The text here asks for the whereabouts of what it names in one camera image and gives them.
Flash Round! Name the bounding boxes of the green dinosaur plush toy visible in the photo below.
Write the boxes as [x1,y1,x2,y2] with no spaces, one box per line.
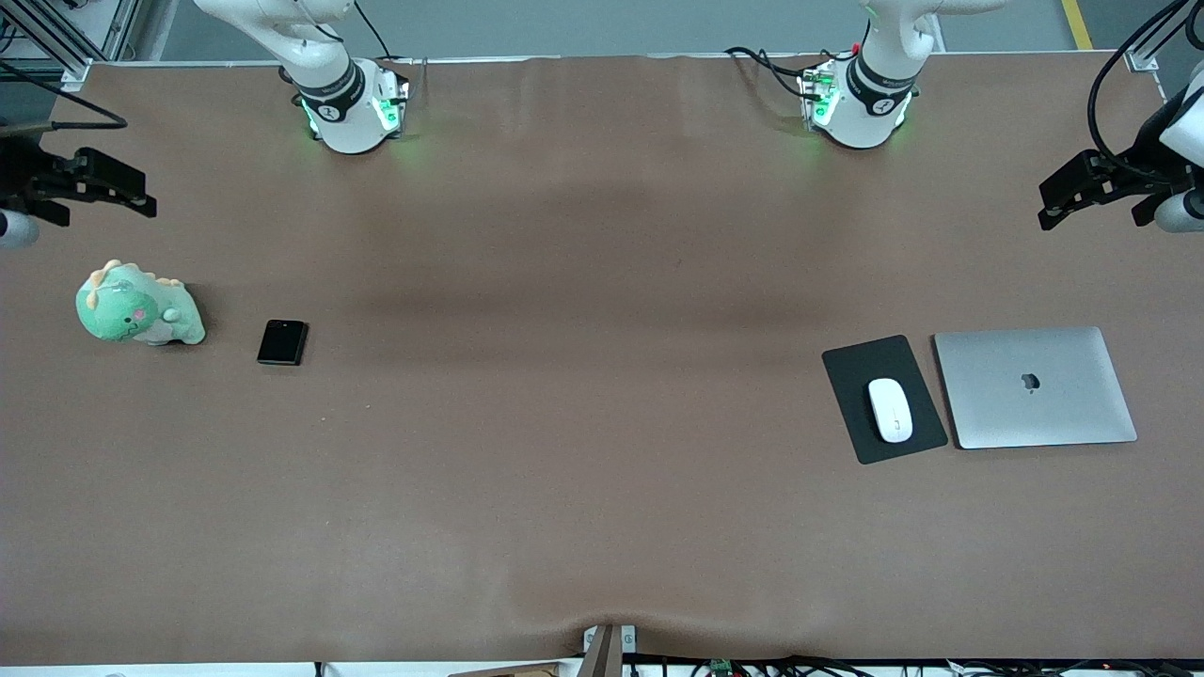
[75,260,206,347]

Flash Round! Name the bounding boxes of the white computer mouse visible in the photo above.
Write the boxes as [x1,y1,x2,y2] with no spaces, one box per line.
[867,378,914,444]

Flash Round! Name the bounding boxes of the black mouse pad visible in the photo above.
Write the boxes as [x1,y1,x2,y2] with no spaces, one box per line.
[822,335,949,465]

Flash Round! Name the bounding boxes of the metal table edge bracket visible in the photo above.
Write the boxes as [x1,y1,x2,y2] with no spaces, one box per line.
[583,623,638,677]

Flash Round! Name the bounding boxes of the black left base cables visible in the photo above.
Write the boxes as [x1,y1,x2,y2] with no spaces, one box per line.
[724,45,829,101]

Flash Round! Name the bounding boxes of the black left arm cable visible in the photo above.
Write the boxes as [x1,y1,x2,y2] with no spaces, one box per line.
[1087,0,1204,181]

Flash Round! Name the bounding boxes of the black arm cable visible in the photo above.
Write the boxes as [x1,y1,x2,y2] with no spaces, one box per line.
[1087,0,1204,181]
[0,60,129,134]

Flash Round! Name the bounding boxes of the aluminium frame with bracket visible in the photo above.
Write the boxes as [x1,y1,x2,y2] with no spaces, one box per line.
[1124,0,1204,72]
[0,0,142,84]

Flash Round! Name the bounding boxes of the silver laptop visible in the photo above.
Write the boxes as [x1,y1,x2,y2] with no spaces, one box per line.
[933,326,1138,450]

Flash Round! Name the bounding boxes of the black phone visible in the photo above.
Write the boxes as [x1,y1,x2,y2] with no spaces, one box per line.
[257,320,309,366]

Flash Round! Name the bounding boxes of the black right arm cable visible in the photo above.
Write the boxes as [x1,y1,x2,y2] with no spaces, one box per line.
[0,60,129,134]

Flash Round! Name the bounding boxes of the black right base cable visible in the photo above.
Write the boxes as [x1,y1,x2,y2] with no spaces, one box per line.
[353,0,429,69]

